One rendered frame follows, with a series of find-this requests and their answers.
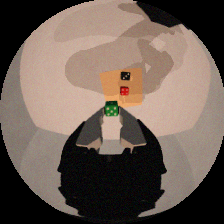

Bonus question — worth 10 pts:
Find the red die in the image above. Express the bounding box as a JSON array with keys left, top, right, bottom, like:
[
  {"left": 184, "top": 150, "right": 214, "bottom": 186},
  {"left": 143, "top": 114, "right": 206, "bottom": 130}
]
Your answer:
[{"left": 120, "top": 86, "right": 129, "bottom": 96}]

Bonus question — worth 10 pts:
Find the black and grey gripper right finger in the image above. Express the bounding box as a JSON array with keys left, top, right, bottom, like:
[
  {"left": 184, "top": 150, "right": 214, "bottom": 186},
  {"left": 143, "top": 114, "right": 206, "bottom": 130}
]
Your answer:
[{"left": 118, "top": 106, "right": 167, "bottom": 175}]

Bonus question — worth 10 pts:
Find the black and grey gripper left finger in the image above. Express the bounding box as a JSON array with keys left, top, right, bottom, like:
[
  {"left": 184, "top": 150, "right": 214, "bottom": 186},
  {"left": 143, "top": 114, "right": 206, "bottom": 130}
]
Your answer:
[{"left": 57, "top": 107, "right": 106, "bottom": 173}]

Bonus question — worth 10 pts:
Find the tan mat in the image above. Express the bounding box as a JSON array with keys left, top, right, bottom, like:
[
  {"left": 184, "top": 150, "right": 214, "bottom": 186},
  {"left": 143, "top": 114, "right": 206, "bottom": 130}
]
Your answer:
[{"left": 99, "top": 68, "right": 142, "bottom": 108}]

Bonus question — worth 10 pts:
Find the green die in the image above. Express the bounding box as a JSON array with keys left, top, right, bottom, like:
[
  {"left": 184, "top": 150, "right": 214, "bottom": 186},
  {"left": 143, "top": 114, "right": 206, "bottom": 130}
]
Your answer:
[{"left": 105, "top": 101, "right": 118, "bottom": 117}]

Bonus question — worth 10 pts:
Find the black die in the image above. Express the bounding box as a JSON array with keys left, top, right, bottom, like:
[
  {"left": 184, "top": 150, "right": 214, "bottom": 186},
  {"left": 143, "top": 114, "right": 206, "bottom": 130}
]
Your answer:
[{"left": 121, "top": 72, "right": 130, "bottom": 80}]

